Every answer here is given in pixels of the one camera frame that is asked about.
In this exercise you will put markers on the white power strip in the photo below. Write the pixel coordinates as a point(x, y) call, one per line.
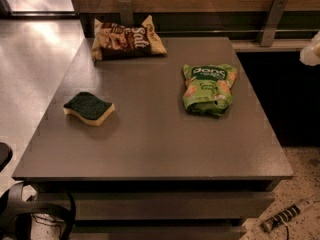
point(287, 215)

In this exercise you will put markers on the left metal bracket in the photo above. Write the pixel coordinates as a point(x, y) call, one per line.
point(126, 12)

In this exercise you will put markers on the green and yellow sponge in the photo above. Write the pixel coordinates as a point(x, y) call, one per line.
point(89, 109)

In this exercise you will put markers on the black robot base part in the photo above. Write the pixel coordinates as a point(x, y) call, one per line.
point(16, 214)

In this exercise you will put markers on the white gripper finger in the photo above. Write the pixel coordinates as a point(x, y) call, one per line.
point(310, 55)

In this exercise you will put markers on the green snack bag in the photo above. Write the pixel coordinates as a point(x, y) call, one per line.
point(208, 88)

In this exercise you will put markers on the metal bracket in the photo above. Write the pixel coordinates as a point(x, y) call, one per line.
point(267, 34)
point(126, 12)

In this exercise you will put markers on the grey table with drawers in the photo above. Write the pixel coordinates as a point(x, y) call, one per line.
point(151, 170)

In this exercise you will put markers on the brown salt chips bag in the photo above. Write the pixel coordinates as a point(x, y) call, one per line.
point(114, 41)

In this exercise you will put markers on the right metal bracket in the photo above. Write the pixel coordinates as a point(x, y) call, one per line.
point(267, 34)

